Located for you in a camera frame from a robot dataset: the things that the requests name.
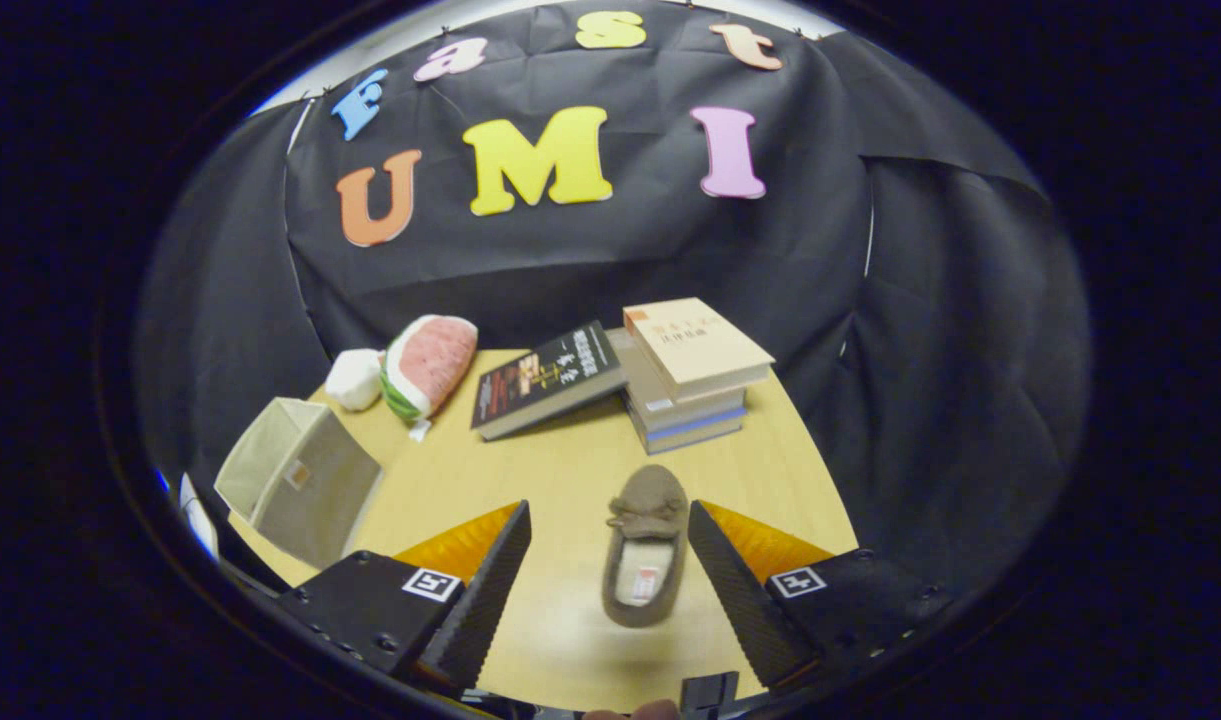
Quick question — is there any black table edge clamp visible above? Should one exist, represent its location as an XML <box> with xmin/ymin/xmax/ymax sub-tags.
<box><xmin>679</xmin><ymin>671</ymin><xmax>740</xmax><ymax>717</ymax></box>

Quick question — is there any watermelon slice plush toy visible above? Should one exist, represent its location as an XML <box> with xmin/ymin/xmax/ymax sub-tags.
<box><xmin>379</xmin><ymin>314</ymin><xmax>480</xmax><ymax>443</ymax></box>

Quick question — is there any black book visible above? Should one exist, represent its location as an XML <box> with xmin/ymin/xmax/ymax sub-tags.
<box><xmin>470</xmin><ymin>320</ymin><xmax>628</xmax><ymax>442</ymax></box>

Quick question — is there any blue book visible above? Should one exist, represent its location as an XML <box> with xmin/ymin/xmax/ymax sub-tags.
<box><xmin>630</xmin><ymin>405</ymin><xmax>749</xmax><ymax>456</ymax></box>

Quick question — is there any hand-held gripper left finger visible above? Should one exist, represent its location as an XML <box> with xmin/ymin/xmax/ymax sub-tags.
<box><xmin>276</xmin><ymin>500</ymin><xmax>533</xmax><ymax>693</ymax></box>

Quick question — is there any beige fabric storage box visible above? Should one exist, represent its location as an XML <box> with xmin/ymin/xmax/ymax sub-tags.
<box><xmin>213</xmin><ymin>397</ymin><xmax>384</xmax><ymax>571</ymax></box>

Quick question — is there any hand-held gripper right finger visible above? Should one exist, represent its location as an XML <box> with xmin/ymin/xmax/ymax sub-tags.
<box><xmin>686</xmin><ymin>499</ymin><xmax>958</xmax><ymax>693</ymax></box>

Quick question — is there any grey book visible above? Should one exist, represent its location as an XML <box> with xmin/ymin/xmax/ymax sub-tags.
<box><xmin>608</xmin><ymin>328</ymin><xmax>749</xmax><ymax>436</ymax></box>

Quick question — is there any brown fuzzy shoe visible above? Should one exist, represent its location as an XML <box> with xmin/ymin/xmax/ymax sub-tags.
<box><xmin>601</xmin><ymin>464</ymin><xmax>690</xmax><ymax>629</ymax></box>

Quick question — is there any white plush toy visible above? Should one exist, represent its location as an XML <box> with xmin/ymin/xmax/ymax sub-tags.
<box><xmin>325</xmin><ymin>348</ymin><xmax>386</xmax><ymax>412</ymax></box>

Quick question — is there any beige book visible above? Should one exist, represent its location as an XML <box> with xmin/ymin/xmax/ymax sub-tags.
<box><xmin>623</xmin><ymin>297</ymin><xmax>777</xmax><ymax>402</ymax></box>

